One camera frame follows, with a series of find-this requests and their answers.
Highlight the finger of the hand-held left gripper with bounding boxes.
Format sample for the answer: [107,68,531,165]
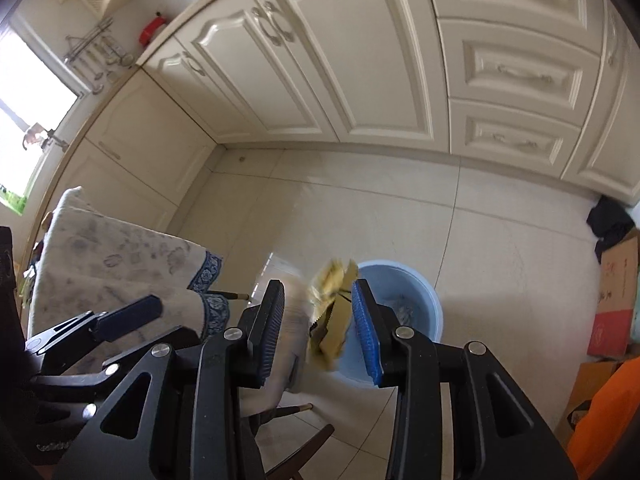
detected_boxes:
[30,325,206,418]
[25,295,165,361]

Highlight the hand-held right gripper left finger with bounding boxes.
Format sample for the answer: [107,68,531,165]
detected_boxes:
[52,279,287,480]

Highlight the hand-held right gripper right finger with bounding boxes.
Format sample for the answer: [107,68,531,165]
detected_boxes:
[351,279,580,480]

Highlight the blue plastic bucket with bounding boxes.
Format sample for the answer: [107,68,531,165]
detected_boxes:
[330,260,443,386]

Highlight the yellow snack wrapper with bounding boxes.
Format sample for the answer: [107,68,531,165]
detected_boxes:
[306,257,361,373]

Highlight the dark wooden table base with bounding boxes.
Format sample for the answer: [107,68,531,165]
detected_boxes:
[205,287,336,480]

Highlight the green dish soap bottle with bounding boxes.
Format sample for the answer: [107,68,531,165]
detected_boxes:
[0,187,28,216]

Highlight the plain brown cardboard box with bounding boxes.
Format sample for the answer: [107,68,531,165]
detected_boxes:
[552,357,626,448]

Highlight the hanging steel ladle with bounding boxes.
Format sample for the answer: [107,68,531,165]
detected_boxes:
[75,55,103,96]

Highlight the hanging steel kitchen utensil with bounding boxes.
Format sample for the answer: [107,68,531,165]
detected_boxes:
[87,47,113,83]
[102,42,126,68]
[112,40,136,67]

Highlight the red printed cardboard box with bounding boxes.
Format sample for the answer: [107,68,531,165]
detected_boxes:
[586,227,640,358]

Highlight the white framed window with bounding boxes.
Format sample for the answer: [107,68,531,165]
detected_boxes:
[0,25,87,211]

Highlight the black cloth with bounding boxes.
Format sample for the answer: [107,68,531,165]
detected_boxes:
[586,195,636,263]

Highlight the orange garment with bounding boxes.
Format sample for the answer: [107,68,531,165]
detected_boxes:
[567,355,640,480]

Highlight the cream stove base cabinet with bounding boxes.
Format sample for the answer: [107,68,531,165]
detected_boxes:
[137,0,451,156]

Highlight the red pot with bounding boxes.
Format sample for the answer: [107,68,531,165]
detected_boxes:
[139,10,168,47]

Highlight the steel wall utensil rack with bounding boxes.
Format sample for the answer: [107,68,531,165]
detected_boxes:
[64,16,137,68]

